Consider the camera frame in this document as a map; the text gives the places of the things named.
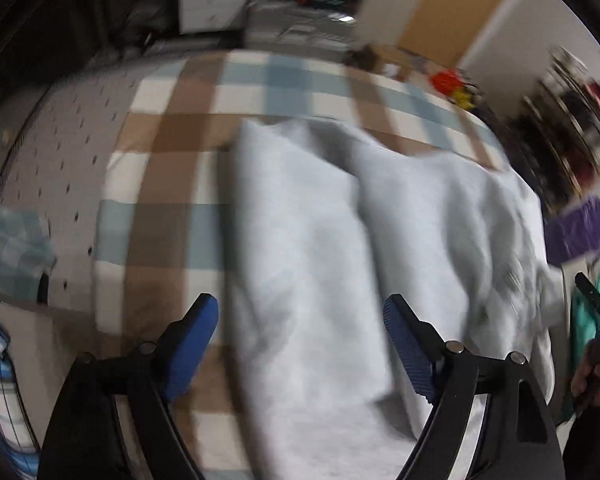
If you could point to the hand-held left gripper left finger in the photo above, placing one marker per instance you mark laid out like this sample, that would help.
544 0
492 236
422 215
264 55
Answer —
192 345

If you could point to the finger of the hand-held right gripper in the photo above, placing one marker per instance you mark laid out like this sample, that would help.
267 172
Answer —
597 302

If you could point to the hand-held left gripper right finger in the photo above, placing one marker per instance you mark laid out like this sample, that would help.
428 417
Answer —
410 350

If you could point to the light grey sweatshirt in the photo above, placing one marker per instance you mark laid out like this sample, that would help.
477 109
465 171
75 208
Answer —
305 260

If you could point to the person's right forearm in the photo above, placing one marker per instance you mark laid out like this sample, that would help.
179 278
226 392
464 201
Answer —
585 445

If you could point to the teal garment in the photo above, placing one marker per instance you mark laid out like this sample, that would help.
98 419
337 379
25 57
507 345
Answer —
582 320

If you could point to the purple bag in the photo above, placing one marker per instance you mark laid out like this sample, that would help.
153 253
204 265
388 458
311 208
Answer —
575 235

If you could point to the blue white striped garment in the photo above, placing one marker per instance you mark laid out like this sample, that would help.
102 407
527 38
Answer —
0 400

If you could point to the blue plaid cloth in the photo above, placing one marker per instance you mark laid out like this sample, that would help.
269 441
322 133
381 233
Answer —
10 255

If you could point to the brown blue plaid blanket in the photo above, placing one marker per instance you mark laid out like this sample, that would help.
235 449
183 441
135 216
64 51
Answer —
175 125

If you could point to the grey dotted bed sheet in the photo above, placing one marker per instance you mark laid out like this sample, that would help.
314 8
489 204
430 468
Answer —
55 150

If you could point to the yellow toy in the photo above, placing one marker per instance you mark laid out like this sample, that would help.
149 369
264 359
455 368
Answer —
462 99

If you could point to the black backpack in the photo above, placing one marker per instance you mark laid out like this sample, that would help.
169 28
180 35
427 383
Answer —
145 20

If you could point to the silver suitcase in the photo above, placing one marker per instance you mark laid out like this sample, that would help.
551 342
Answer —
300 25

